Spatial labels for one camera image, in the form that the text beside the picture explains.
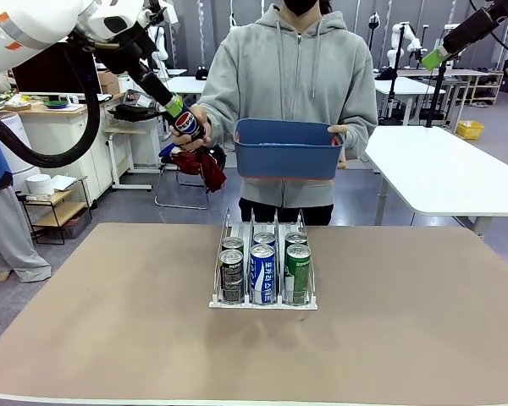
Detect person in grey hoodie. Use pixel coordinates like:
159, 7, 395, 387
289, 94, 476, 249
196, 3, 380, 209

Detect blue plastic basket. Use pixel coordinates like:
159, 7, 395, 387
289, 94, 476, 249
232, 118, 345, 181

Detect blue cloth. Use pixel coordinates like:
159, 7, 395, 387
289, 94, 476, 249
158, 141, 181, 164

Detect large white table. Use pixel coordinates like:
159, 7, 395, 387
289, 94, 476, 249
363, 125, 508, 238

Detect white paper roll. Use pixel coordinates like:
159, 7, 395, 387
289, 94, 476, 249
25, 173, 55, 196

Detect black face mask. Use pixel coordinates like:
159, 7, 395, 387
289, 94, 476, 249
282, 0, 318, 17

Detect white background desk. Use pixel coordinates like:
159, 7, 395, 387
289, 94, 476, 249
374, 75, 448, 128

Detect person's right hand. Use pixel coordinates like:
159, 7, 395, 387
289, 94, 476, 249
168, 104, 213, 151

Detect white side table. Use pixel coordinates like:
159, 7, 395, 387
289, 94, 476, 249
103, 116, 162, 192

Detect blue Pocari Sweat can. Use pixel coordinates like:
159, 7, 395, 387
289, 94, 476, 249
249, 244, 277, 305
252, 231, 277, 249

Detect white wire can dispenser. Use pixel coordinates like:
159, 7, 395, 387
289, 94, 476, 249
208, 206, 321, 311

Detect black corrugated cable hose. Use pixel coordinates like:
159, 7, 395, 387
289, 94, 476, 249
0, 36, 102, 168

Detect person's left hand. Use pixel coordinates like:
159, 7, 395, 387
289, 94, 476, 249
326, 123, 351, 170

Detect yellow plastic bin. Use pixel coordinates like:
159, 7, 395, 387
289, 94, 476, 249
456, 120, 486, 140

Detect metal tray of packets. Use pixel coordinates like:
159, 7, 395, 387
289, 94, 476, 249
122, 88, 156, 109

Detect black stand pole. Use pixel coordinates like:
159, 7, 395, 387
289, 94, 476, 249
425, 63, 448, 129

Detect white desk with thin legs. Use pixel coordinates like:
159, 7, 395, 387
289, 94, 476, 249
163, 75, 207, 96

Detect small cardboard box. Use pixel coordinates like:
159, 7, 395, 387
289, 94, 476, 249
97, 69, 122, 95

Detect bystander in blue apron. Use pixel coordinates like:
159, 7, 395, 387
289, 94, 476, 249
0, 70, 52, 283

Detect black frame wooden shelf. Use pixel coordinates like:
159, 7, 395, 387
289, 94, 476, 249
19, 177, 93, 246

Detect white paper sheet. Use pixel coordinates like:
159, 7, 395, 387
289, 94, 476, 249
50, 175, 78, 192

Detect green Chilsung cider can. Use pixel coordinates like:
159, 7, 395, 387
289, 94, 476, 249
284, 244, 312, 305
284, 231, 309, 249

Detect red cloth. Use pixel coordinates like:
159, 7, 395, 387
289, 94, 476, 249
168, 145, 229, 195

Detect black trousers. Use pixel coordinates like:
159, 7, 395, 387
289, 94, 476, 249
238, 196, 334, 228

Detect person's left forearm grey sleeve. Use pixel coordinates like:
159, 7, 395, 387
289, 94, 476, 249
342, 113, 380, 162

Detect black Pepsi can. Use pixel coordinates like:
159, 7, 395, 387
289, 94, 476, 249
218, 249, 246, 304
220, 236, 245, 255
168, 107, 208, 143

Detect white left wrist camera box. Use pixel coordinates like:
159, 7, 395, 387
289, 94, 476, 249
146, 3, 179, 26

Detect white cabinet with wood top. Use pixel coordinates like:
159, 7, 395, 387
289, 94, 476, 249
2, 93, 126, 208

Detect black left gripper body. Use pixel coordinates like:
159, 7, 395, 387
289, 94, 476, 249
91, 28, 156, 77

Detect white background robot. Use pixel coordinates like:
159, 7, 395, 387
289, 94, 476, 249
147, 25, 170, 80

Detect black bag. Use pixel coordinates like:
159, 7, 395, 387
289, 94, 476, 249
109, 103, 166, 123

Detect chrome sled chair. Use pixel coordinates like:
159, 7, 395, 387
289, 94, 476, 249
154, 145, 228, 211

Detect white air purifier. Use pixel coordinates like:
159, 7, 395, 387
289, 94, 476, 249
0, 112, 41, 175

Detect black computer monitor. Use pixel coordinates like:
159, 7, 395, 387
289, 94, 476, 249
11, 41, 102, 101

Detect person's right forearm grey sleeve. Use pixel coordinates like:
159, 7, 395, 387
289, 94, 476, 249
196, 91, 238, 147

